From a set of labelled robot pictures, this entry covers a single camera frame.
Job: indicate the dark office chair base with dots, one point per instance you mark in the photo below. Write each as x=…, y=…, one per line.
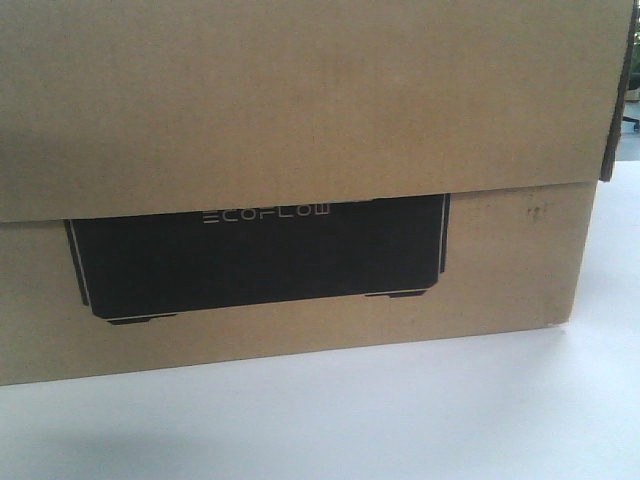
x=633, y=121

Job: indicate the brown EcoFlow cardboard box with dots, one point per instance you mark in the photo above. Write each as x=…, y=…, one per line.
x=187, y=182

